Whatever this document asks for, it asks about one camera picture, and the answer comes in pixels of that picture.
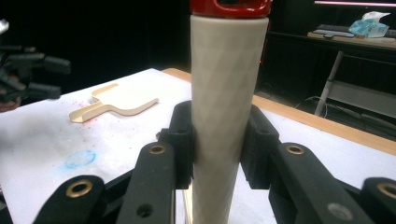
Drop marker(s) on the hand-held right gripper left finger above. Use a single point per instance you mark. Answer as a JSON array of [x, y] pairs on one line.
[[182, 146]]

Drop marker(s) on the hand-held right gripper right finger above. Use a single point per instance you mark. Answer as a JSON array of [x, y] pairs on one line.
[[260, 149]]

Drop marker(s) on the beige cylinder with red cap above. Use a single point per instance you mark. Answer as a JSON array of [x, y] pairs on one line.
[[222, 93]]

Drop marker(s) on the small white object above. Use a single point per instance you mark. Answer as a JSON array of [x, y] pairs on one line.
[[3, 26]]

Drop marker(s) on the beige plastic dustpan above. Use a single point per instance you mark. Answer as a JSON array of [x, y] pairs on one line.
[[124, 99]]

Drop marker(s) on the white metal stand leg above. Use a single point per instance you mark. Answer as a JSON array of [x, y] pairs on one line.
[[329, 83]]

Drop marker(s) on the grey shelf panel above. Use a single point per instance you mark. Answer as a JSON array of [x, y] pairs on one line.
[[364, 99]]

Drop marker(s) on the dark keyboard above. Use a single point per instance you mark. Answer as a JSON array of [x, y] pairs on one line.
[[334, 30]]

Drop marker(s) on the wooden desk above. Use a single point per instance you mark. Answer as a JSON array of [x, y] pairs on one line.
[[370, 42]]

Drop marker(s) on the blue tissue pack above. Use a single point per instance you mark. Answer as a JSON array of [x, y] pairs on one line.
[[370, 25]]

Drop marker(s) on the pink light strip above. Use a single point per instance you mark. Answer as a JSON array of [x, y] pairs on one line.
[[355, 3]]

